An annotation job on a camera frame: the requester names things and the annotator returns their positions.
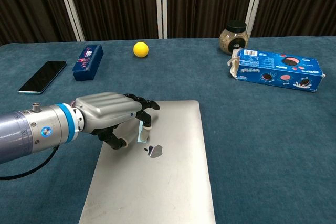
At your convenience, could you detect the yellow ball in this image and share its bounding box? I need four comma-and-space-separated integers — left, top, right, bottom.
133, 41, 150, 58

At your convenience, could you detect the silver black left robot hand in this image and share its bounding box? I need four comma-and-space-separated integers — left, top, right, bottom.
74, 91, 161, 151

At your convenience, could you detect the glass jar black lid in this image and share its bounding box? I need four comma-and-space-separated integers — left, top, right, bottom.
219, 20, 249, 56

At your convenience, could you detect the black smartphone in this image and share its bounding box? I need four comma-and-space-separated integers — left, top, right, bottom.
17, 61, 67, 95

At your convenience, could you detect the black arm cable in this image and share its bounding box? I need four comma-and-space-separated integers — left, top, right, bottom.
0, 145, 60, 182

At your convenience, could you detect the blue Oreo cookie box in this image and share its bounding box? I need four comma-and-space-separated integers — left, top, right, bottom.
227, 48, 326, 93

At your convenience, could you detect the light blue paper strip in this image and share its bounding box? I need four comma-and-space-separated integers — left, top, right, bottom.
136, 121, 148, 144

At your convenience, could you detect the dark brown pleated screen panel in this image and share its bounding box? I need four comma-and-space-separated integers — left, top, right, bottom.
0, 0, 77, 46
251, 0, 336, 38
166, 0, 257, 39
65, 0, 160, 42

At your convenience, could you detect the silver closed laptop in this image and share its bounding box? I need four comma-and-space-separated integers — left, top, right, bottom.
78, 100, 216, 224

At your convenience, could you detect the white screen frame post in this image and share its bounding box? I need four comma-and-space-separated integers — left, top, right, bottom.
245, 0, 267, 38
54, 0, 86, 42
154, 0, 169, 39

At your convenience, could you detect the blue velvet tablecloth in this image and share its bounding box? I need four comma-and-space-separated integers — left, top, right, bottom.
0, 35, 336, 224

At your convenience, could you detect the dark blue small box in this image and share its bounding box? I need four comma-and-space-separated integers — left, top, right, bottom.
71, 44, 104, 82

